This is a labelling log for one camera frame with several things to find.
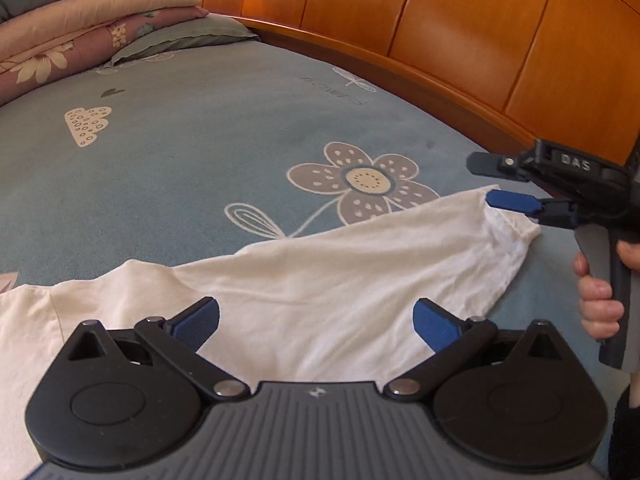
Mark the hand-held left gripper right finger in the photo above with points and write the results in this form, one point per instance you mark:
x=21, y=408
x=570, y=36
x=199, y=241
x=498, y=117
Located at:
x=434, y=327

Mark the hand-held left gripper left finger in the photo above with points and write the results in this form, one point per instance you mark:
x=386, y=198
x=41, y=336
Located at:
x=197, y=322

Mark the person's right hand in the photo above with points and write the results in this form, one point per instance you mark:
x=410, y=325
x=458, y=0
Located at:
x=597, y=305

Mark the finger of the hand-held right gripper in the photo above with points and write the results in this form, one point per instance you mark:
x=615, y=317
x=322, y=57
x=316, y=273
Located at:
x=492, y=165
x=510, y=201

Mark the white printed long-sleeve shirt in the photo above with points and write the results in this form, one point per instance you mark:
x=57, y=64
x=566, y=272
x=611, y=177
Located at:
x=325, y=280

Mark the pink floral folded quilt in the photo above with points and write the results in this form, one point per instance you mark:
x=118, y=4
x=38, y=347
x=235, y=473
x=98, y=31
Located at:
x=75, y=35

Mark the wooden bed headboard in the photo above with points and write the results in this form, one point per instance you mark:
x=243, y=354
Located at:
x=450, y=25

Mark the flat grey-blue pillow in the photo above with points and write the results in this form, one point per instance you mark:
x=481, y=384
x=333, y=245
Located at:
x=190, y=35

